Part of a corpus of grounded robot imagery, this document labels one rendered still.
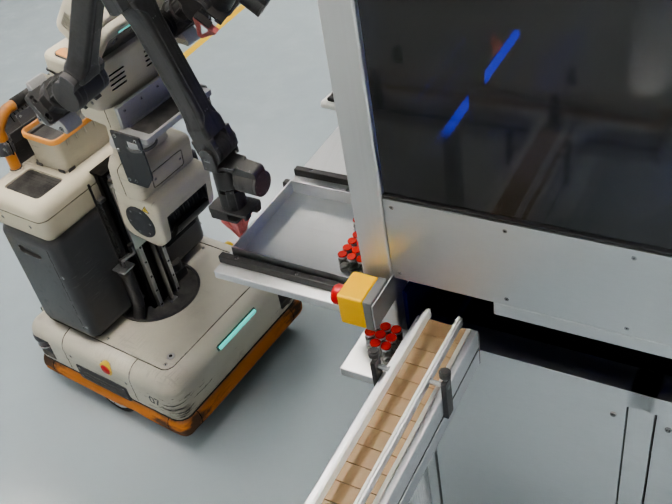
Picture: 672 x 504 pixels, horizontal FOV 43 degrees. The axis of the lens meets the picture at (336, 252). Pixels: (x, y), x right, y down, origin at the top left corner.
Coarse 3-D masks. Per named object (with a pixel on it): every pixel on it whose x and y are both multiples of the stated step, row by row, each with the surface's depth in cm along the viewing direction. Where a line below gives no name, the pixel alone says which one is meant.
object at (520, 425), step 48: (480, 336) 165; (480, 384) 170; (528, 384) 163; (576, 384) 156; (624, 384) 152; (480, 432) 180; (528, 432) 172; (576, 432) 165; (624, 432) 159; (432, 480) 201; (480, 480) 192; (528, 480) 183; (576, 480) 175; (624, 480) 167
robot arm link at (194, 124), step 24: (120, 0) 156; (144, 0) 159; (144, 24) 161; (144, 48) 166; (168, 48) 164; (168, 72) 167; (192, 72) 170; (192, 96) 170; (192, 120) 173; (216, 120) 175; (192, 144) 178; (216, 144) 175
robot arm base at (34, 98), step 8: (48, 80) 195; (40, 88) 196; (48, 88) 193; (32, 96) 196; (40, 96) 196; (48, 96) 194; (32, 104) 195; (40, 104) 196; (48, 104) 195; (56, 104) 195; (40, 112) 196; (48, 112) 197; (56, 112) 197; (64, 112) 198; (48, 120) 196; (56, 120) 197
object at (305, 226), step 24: (288, 192) 207; (312, 192) 206; (336, 192) 202; (264, 216) 200; (288, 216) 202; (312, 216) 200; (336, 216) 199; (240, 240) 193; (264, 240) 196; (288, 240) 195; (312, 240) 194; (336, 240) 193; (288, 264) 185; (312, 264) 188; (336, 264) 186
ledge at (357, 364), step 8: (360, 336) 170; (360, 344) 168; (352, 352) 167; (360, 352) 166; (352, 360) 165; (360, 360) 165; (368, 360) 165; (344, 368) 164; (352, 368) 164; (360, 368) 163; (368, 368) 163; (352, 376) 164; (360, 376) 163; (368, 376) 162
